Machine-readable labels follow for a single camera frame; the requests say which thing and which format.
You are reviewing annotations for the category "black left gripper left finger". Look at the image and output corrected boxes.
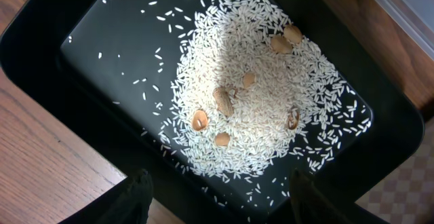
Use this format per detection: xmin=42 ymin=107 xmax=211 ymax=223
xmin=57 ymin=168 xmax=154 ymax=224

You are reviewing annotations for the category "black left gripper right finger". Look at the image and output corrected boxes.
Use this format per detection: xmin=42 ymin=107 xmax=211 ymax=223
xmin=289 ymin=168 xmax=385 ymax=224

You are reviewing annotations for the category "pile of white rice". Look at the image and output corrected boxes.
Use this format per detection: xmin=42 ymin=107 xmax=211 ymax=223
xmin=67 ymin=0 xmax=372 ymax=223

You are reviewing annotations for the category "black waste tray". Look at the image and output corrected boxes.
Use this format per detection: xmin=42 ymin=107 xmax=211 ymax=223
xmin=1 ymin=0 xmax=425 ymax=223

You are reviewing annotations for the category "clear plastic waste bin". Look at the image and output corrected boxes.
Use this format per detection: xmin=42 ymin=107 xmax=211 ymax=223
xmin=375 ymin=0 xmax=433 ymax=58

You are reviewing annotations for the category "open peanut shell half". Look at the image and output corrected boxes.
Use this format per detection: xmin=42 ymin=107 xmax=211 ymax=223
xmin=286 ymin=106 xmax=300 ymax=130

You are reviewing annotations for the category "lower peanut shell piece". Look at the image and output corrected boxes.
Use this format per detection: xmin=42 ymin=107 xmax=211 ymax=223
xmin=214 ymin=132 xmax=231 ymax=147

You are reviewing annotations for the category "hollow peanut shell half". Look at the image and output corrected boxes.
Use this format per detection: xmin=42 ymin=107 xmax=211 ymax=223
xmin=191 ymin=110 xmax=208 ymax=131

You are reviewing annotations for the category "whole peanut pod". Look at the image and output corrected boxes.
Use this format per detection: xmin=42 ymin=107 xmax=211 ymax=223
xmin=213 ymin=87 xmax=237 ymax=117

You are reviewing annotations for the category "small peanut shell piece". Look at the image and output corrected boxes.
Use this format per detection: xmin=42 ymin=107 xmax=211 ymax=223
xmin=243 ymin=72 xmax=256 ymax=89

